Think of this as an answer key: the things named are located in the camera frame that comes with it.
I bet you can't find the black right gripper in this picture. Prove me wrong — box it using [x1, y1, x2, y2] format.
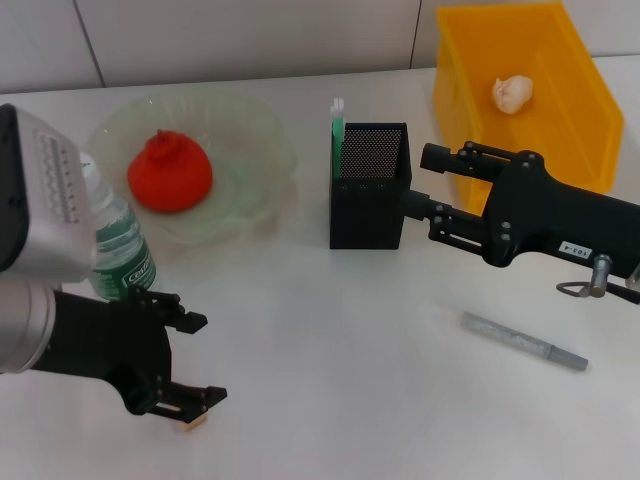
[402, 141, 640, 281]

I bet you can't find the mint green pen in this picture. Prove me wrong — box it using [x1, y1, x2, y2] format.
[328, 97, 347, 180]

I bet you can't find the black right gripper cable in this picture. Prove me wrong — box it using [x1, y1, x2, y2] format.
[555, 278, 640, 305]

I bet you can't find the white paper ball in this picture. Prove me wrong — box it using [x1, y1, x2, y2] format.
[491, 74, 535, 116]

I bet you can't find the black mesh pen holder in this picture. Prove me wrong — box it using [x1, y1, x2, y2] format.
[328, 121, 412, 250]

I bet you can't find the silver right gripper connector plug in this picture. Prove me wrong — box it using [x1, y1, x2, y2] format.
[589, 253, 615, 300]

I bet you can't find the clear water bottle green label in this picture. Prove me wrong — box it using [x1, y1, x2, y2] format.
[79, 152, 159, 301]

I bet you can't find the yellow plastic bin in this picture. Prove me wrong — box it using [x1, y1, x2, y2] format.
[432, 1, 626, 212]

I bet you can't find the beige eraser block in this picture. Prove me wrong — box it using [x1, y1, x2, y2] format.
[172, 413, 210, 433]

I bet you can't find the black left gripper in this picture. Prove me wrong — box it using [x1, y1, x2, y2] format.
[32, 286, 229, 421]

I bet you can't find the grey marker pen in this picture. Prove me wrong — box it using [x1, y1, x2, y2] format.
[459, 310, 590, 372]

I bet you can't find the clear green glass fruit plate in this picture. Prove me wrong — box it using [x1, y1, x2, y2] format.
[89, 94, 300, 246]

